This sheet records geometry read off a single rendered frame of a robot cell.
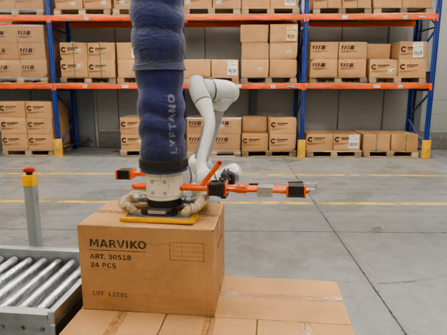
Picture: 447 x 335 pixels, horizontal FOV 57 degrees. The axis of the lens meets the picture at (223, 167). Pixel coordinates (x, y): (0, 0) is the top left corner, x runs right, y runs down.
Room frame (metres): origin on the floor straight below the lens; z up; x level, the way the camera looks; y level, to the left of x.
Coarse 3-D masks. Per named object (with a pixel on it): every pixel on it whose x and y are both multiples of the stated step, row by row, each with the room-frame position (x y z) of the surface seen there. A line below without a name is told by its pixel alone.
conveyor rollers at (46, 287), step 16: (0, 256) 2.26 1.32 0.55; (0, 272) 2.08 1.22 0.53; (16, 272) 2.08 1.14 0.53; (32, 272) 2.08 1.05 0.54; (48, 272) 2.07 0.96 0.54; (64, 272) 2.07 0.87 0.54; (16, 288) 1.93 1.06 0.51; (32, 288) 1.91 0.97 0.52; (48, 288) 1.90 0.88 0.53; (64, 288) 1.88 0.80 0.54; (0, 304) 1.71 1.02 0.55; (32, 304) 1.75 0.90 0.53; (48, 304) 1.73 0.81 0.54
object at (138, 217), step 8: (144, 208) 1.76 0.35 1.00; (128, 216) 1.73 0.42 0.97; (136, 216) 1.73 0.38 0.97; (144, 216) 1.72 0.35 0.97; (152, 216) 1.72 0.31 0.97; (160, 216) 1.72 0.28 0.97; (168, 216) 1.71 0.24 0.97; (176, 216) 1.71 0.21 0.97; (192, 216) 1.72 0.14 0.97; (192, 224) 1.67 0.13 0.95
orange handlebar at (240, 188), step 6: (132, 174) 2.13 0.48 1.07; (138, 174) 2.12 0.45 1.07; (144, 174) 2.12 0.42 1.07; (132, 186) 1.84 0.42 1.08; (138, 186) 1.83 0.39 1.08; (144, 186) 1.83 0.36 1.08; (180, 186) 1.80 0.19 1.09; (186, 186) 1.80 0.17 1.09; (192, 186) 1.79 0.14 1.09; (198, 186) 1.79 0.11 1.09; (204, 186) 1.79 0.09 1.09; (228, 186) 1.80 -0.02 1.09; (234, 186) 1.80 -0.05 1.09; (240, 186) 1.76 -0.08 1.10; (246, 186) 1.76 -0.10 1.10; (252, 186) 1.78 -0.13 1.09; (276, 186) 1.77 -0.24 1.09; (282, 186) 1.77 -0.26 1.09; (240, 192) 1.75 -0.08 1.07; (246, 192) 1.75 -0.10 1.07; (276, 192) 1.73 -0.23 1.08; (282, 192) 1.72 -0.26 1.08; (306, 192) 1.71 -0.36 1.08
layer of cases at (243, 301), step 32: (224, 288) 1.87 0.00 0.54; (256, 288) 1.87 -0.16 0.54; (288, 288) 1.87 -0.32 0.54; (320, 288) 1.87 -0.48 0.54; (96, 320) 1.59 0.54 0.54; (128, 320) 1.59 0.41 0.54; (160, 320) 1.59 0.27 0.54; (192, 320) 1.59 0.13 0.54; (224, 320) 1.59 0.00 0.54; (256, 320) 1.59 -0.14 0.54; (288, 320) 1.59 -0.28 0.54; (320, 320) 1.59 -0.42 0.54
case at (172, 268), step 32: (96, 224) 1.69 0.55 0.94; (128, 224) 1.69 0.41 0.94; (160, 224) 1.69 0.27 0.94; (96, 256) 1.68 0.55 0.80; (128, 256) 1.66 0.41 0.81; (160, 256) 1.64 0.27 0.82; (192, 256) 1.63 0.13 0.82; (96, 288) 1.68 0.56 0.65; (128, 288) 1.66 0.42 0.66; (160, 288) 1.64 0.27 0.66; (192, 288) 1.63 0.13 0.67
